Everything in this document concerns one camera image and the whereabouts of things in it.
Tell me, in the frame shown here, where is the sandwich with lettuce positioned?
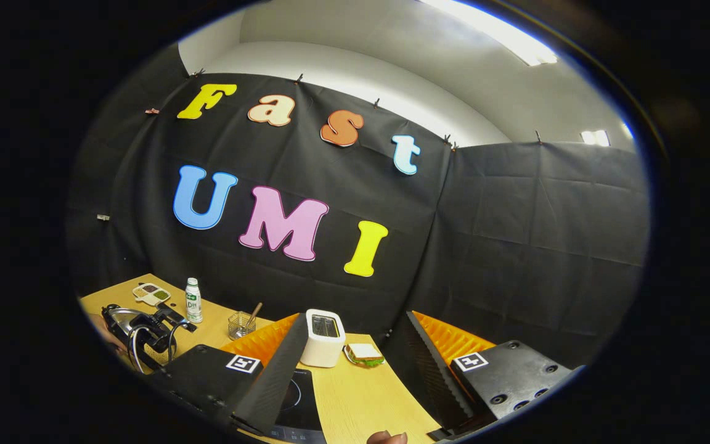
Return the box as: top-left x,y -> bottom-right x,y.
343,343 -> 386,368

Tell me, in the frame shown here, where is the black induction cooktop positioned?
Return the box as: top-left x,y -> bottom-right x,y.
269,369 -> 326,444

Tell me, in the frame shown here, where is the metal wire basket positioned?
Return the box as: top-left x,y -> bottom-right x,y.
227,311 -> 257,340

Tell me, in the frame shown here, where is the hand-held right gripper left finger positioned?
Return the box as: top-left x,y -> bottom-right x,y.
149,313 -> 310,437

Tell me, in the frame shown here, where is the black backdrop cloth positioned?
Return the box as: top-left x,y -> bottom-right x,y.
67,46 -> 651,371

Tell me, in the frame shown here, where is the white divided condiment dish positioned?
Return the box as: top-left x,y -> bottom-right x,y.
132,282 -> 172,307

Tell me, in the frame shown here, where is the small white drink bottle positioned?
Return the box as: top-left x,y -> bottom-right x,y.
185,277 -> 203,324

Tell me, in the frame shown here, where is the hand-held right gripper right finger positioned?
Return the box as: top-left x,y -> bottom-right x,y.
399,310 -> 579,441

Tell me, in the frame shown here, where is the white toaster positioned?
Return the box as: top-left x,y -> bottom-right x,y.
300,309 -> 347,369

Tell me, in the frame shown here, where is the stainless steel pot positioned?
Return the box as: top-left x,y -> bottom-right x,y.
101,302 -> 197,374

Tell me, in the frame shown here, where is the long ceiling light panel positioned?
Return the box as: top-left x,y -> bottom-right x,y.
420,0 -> 559,67

